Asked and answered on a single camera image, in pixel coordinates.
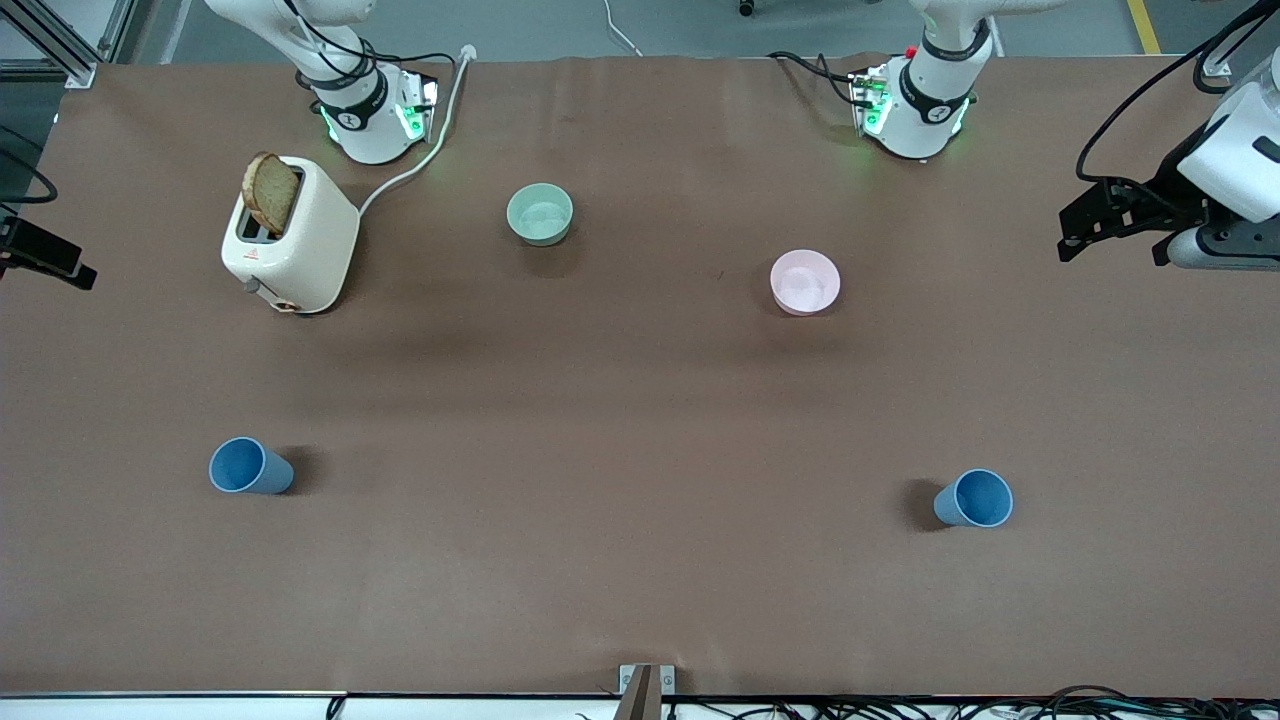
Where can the mint green bowl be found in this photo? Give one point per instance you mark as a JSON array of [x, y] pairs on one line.
[[540, 215]]

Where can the blue ribbed plastic cup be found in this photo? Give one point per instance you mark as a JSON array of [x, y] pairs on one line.
[[975, 498], [250, 468]]

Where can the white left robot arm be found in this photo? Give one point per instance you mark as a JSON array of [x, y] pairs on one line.
[[930, 95]]

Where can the pale pink bowl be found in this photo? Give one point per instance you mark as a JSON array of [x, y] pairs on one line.
[[805, 283]]

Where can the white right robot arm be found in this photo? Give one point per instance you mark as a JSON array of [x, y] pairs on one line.
[[365, 120]]

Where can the metal camera post bracket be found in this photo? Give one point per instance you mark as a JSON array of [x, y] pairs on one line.
[[645, 690]]

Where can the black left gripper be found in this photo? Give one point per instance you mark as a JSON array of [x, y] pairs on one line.
[[1168, 192]]

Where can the aluminium frame profile with bracket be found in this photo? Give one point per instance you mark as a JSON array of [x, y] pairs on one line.
[[1217, 67]]

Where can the brown toast bread slice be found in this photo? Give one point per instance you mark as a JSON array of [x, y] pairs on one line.
[[272, 192]]

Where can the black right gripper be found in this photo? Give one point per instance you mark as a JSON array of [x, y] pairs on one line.
[[30, 248]]

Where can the dark aluminium frame corner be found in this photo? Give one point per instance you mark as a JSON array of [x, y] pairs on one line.
[[70, 50]]

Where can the cream white toaster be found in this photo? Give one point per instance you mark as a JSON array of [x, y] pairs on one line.
[[310, 245]]

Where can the brown table cover sheet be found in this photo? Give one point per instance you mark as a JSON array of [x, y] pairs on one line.
[[640, 400]]

